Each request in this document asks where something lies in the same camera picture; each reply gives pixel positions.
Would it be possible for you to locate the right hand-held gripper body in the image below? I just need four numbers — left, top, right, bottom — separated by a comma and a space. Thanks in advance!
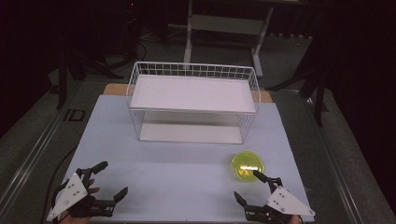
244, 176, 317, 224

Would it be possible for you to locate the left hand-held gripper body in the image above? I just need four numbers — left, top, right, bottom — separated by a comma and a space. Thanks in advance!
47, 167, 116, 220

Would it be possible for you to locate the yellow-green plate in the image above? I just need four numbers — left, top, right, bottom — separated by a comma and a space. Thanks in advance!
231, 151, 266, 182

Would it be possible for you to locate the person's left hand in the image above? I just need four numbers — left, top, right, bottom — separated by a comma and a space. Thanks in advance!
60, 178, 101, 224

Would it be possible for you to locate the pale blue table board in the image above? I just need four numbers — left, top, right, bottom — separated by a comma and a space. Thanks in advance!
46, 94, 314, 223

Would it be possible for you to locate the black square floor plate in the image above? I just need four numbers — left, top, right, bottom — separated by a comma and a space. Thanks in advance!
63, 108, 87, 122

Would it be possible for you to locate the wooden table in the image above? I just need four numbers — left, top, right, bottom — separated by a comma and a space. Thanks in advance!
102, 82, 274, 104

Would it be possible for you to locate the black tripod stand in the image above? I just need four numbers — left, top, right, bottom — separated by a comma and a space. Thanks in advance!
46, 40, 138, 110
265, 27, 332, 127

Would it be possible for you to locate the black cable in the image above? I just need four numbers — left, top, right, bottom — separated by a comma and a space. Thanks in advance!
40, 144, 78, 224

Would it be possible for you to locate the metal floor rail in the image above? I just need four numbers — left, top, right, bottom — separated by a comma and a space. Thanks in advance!
0, 87, 87, 213
303, 94, 367, 224

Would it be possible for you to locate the white wire shelf rack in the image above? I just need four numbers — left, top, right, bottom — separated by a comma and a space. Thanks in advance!
125, 61, 262, 146

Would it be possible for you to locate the white metal stand frame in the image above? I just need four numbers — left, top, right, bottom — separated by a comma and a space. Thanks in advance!
182, 0, 276, 78

